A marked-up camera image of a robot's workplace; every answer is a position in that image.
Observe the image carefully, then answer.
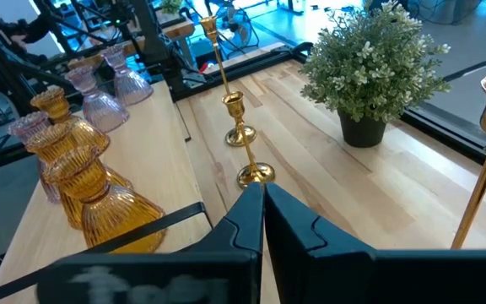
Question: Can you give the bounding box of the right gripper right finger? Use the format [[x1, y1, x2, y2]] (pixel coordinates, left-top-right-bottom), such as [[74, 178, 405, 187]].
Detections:
[[264, 182, 486, 304]]

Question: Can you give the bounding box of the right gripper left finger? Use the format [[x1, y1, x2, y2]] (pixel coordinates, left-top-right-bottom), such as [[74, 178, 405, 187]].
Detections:
[[35, 182, 265, 304]]

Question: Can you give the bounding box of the short brass candlestick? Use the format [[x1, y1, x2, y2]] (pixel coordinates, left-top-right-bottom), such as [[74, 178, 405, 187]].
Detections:
[[221, 91, 276, 190]]

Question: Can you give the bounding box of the pink ribbed glass candle holder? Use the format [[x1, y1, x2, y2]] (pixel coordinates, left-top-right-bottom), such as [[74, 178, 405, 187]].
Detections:
[[64, 65, 130, 134], [6, 111, 62, 205], [100, 44, 154, 106]]

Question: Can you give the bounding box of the wooden shelf with black legs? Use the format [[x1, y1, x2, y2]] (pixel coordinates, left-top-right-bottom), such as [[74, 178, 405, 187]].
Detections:
[[0, 79, 214, 304]]

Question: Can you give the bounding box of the green potted plant black pot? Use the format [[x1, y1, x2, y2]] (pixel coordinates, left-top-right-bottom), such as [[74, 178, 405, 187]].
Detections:
[[300, 0, 453, 149]]

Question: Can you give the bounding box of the black floor fan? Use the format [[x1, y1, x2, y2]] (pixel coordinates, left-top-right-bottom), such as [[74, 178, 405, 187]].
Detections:
[[219, 6, 261, 54]]

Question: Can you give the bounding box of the small background green plant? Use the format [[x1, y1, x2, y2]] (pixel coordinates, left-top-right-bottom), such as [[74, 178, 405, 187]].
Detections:
[[159, 0, 184, 14]]

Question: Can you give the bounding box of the black table frame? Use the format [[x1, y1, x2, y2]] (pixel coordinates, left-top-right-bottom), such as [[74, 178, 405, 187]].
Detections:
[[170, 41, 486, 182]]

